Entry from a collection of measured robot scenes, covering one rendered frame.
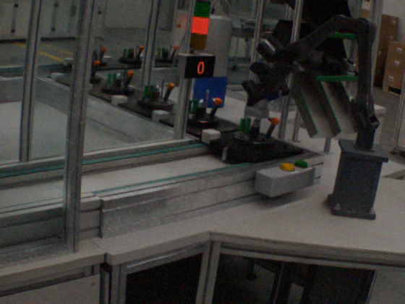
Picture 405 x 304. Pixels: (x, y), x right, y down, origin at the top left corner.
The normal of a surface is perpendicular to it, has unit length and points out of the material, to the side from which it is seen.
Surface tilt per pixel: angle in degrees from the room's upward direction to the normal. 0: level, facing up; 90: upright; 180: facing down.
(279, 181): 90
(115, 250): 0
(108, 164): 90
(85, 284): 90
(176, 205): 90
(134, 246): 0
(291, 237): 0
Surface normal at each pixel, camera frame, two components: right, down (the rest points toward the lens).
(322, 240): 0.12, -0.95
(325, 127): 0.48, -0.46
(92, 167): 0.69, 0.29
